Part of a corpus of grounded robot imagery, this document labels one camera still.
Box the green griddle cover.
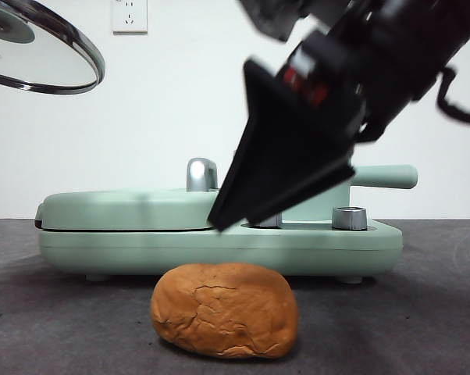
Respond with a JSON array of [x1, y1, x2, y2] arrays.
[[34, 187, 226, 232]]

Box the white wall socket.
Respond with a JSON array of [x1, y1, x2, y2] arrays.
[[112, 0, 148, 35]]

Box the green pot with handle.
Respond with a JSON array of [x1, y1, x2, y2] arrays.
[[258, 164, 418, 224]]

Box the chrome cover handle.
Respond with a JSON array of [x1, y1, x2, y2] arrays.
[[186, 157, 219, 193]]

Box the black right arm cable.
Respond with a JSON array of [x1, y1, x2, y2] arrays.
[[434, 66, 470, 125]]

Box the brown potato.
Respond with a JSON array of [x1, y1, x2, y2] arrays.
[[150, 262, 299, 359]]

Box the green breakfast maker base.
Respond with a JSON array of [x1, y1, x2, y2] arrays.
[[37, 209, 404, 283]]

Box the glass lid with green knob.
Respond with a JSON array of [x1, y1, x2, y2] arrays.
[[0, 0, 106, 95]]

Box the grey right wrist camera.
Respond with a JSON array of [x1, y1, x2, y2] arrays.
[[237, 0, 312, 42]]

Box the silver control knob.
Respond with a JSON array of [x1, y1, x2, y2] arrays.
[[253, 212, 283, 228], [331, 205, 368, 230]]

